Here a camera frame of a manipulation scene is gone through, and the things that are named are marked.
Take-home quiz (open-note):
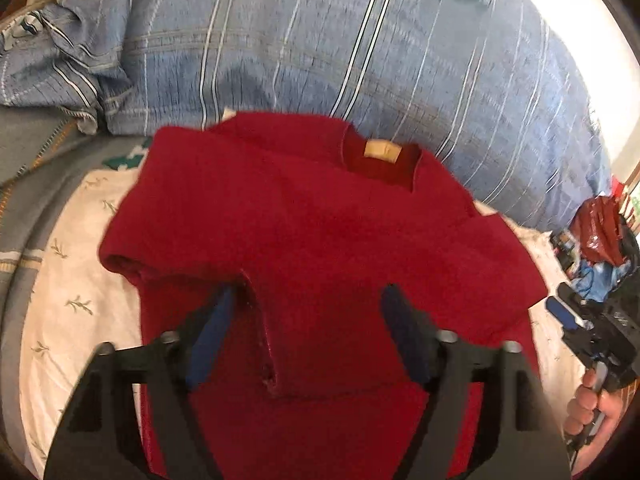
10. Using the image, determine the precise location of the person's right hand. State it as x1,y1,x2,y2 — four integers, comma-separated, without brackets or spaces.
563,370,623,454

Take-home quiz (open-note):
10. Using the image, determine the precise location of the blue plaid quilt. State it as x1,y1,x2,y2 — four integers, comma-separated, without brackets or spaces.
1,0,611,230

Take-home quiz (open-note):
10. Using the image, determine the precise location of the red small sweater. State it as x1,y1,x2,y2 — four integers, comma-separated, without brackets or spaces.
99,113,547,479

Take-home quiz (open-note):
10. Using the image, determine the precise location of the white floral bed sheet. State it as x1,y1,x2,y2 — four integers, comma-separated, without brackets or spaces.
18,168,141,476

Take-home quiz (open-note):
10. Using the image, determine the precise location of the red plastic bag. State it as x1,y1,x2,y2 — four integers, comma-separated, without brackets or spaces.
570,195,626,266

